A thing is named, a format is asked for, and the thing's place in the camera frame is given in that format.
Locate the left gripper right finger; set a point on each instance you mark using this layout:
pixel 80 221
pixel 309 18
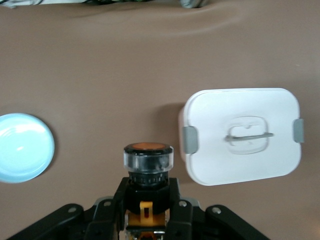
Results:
pixel 190 222

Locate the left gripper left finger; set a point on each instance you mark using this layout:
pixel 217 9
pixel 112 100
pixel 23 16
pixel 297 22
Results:
pixel 100 220

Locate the orange black push-button switch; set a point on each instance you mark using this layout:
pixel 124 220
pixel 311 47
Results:
pixel 147 160

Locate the white lidded plastic box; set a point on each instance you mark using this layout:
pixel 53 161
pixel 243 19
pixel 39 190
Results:
pixel 237 155

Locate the light blue round plate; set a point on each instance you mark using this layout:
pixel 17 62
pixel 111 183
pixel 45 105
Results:
pixel 22 150

